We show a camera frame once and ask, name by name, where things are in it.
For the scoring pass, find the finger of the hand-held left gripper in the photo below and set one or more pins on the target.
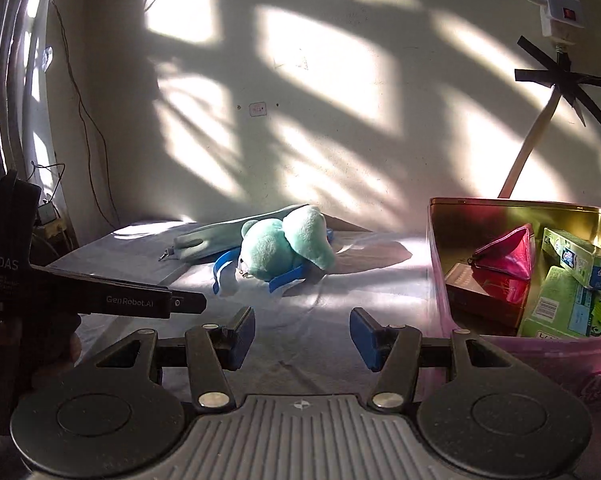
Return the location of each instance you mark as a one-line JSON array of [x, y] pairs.
[[190, 302]]

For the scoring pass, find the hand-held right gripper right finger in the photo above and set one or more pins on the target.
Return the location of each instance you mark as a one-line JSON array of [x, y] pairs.
[[365, 336]]

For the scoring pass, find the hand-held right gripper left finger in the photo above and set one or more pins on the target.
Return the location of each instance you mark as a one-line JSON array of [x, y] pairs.
[[240, 336]]

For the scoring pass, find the small red box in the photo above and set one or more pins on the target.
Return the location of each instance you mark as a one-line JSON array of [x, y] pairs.
[[473, 292]]

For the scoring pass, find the shiny red triangular pouch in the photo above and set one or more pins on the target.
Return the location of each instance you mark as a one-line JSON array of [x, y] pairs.
[[508, 255]]

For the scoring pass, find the pink biscuit tin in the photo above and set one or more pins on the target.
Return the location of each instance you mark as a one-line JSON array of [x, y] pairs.
[[530, 360]]

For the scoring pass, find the green white medicine box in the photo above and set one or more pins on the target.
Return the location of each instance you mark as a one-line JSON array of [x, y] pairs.
[[555, 305]]

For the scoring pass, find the blue green toothpaste box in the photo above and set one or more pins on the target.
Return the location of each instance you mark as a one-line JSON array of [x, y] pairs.
[[578, 255]]

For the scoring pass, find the person's left hand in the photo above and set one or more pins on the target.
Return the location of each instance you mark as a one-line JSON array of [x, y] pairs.
[[25, 345]]

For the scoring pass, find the pale teal pencil case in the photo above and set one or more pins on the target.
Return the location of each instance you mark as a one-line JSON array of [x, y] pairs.
[[205, 242]]

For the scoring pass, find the striped grey bed sheet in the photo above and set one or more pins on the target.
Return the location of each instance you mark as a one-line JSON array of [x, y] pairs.
[[305, 320]]

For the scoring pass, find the teal plush toy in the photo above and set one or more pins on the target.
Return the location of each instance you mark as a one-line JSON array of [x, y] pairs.
[[280, 245]]

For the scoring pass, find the black tape cross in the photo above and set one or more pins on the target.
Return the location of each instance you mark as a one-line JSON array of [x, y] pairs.
[[565, 80]]

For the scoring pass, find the white power strip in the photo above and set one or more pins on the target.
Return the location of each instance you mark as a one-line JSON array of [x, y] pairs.
[[560, 5]]

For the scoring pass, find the small white wall sticker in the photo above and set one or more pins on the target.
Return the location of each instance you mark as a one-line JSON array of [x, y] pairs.
[[257, 109]]

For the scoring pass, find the white window frame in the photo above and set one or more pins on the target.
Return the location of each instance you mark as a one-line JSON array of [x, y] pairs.
[[18, 70]]

